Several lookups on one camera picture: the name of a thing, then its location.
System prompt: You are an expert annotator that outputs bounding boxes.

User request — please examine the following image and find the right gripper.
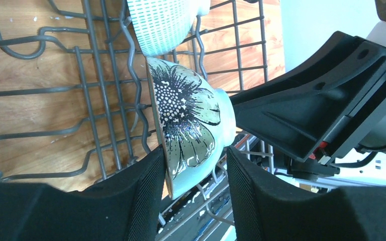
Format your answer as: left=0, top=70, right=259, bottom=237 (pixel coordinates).
left=230, top=31, right=386, bottom=181

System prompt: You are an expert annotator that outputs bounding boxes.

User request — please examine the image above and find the grey wire dish rack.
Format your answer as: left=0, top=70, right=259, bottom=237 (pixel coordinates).
left=0, top=0, right=277, bottom=241

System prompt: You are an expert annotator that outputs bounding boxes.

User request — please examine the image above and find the light teal checked bowl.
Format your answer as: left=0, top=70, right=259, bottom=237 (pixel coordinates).
left=127, top=0, right=211, bottom=57

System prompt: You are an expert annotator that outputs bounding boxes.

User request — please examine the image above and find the mint green flower bowl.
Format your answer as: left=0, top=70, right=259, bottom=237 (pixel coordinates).
left=146, top=57, right=236, bottom=199

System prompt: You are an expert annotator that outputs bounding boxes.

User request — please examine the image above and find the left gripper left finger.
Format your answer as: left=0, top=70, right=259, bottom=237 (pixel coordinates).
left=0, top=146, right=165, bottom=240

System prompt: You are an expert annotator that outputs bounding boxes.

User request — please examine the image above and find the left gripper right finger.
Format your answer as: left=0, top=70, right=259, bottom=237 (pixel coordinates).
left=227, top=147, right=386, bottom=240

